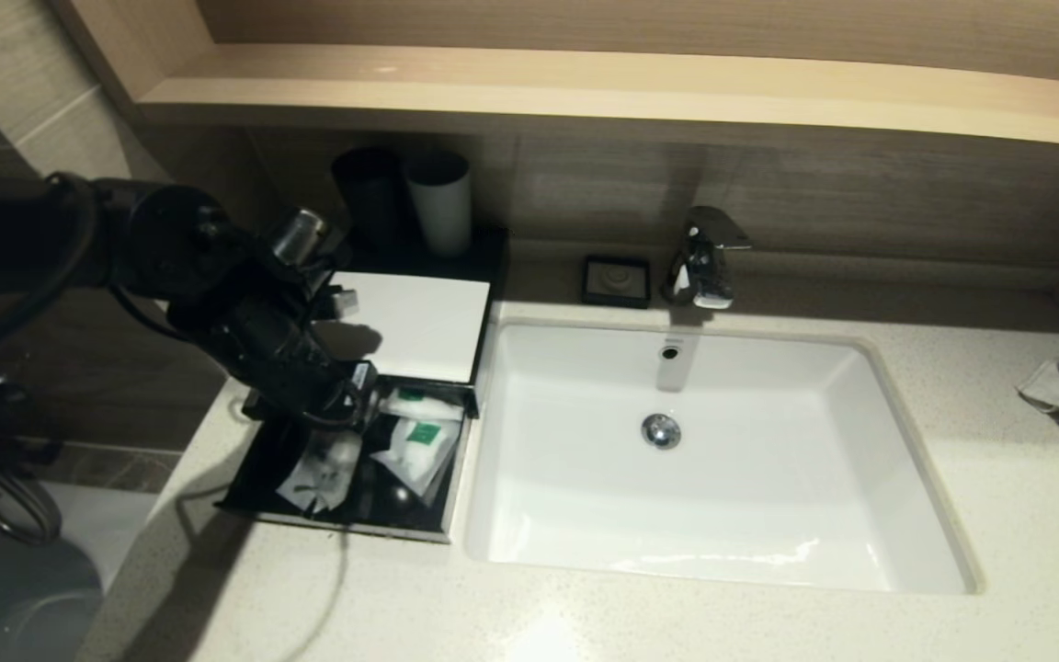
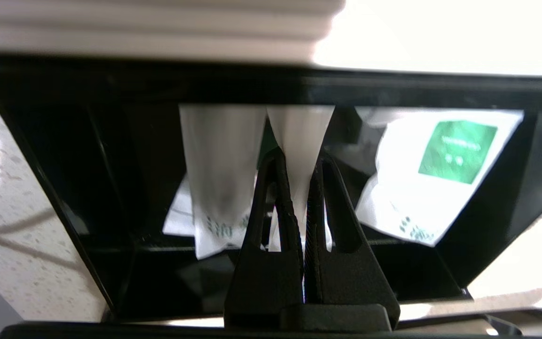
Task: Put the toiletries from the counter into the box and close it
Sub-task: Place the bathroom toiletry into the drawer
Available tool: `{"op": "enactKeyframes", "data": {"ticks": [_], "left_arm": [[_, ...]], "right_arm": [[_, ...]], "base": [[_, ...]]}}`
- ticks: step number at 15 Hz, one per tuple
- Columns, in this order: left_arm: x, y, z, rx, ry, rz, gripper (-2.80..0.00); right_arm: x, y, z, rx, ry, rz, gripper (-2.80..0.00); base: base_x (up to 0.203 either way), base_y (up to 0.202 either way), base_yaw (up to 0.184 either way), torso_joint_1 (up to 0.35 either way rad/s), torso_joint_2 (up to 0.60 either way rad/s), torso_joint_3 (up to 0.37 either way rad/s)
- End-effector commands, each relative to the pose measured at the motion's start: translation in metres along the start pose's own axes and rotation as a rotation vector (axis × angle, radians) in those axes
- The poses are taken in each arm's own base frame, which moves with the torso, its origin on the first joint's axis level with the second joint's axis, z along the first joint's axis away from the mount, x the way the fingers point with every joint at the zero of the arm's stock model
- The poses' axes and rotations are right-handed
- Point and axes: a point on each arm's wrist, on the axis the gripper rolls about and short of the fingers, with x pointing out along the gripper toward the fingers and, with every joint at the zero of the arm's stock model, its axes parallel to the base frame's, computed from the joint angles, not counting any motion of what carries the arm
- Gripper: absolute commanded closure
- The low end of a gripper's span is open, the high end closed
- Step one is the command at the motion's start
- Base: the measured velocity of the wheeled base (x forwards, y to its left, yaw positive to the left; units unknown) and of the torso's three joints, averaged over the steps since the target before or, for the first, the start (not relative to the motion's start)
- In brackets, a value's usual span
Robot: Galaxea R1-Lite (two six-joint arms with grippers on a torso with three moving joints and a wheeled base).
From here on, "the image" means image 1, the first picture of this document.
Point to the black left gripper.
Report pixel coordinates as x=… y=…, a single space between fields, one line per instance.
x=318 y=391

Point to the long clear toothbrush packet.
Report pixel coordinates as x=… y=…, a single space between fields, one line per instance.
x=327 y=469

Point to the small sachet with green label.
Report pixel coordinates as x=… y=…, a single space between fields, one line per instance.
x=419 y=446

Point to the black glossy box drawer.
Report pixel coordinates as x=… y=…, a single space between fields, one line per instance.
x=401 y=515

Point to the black plastic cup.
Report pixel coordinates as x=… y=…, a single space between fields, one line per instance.
x=366 y=198

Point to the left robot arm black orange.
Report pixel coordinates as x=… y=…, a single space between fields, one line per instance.
x=33 y=239

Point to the black tray with white liner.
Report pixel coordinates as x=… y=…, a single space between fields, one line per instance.
x=428 y=322

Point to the grey plastic cup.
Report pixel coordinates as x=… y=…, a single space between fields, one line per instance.
x=442 y=216

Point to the black square soap dish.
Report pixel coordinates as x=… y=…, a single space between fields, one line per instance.
x=617 y=280

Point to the chrome sink drain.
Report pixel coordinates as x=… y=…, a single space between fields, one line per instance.
x=661 y=432

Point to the chrome sink faucet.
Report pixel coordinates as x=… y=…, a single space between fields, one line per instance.
x=704 y=267

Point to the white ceramic sink basin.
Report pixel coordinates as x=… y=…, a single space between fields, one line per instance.
x=768 y=478

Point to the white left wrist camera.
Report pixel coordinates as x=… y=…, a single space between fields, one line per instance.
x=346 y=302

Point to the light wooden wall shelf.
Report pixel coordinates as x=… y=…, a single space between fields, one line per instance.
x=585 y=92

